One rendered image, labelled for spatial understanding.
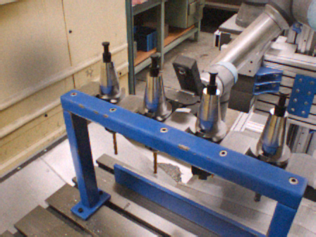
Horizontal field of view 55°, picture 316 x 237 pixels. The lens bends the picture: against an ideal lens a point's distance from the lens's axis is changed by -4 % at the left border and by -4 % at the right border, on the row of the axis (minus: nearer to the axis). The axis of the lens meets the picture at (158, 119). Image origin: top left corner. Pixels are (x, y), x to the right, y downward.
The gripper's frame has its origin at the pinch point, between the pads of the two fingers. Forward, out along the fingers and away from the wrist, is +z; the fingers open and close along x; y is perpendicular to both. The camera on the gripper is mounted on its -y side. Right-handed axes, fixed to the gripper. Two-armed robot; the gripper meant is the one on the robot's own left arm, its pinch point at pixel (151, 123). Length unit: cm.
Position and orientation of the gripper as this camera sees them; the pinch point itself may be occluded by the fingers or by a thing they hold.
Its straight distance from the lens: 59.9
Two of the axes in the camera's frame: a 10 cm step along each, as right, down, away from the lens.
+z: -5.6, 4.3, -7.0
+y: -0.2, 8.5, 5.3
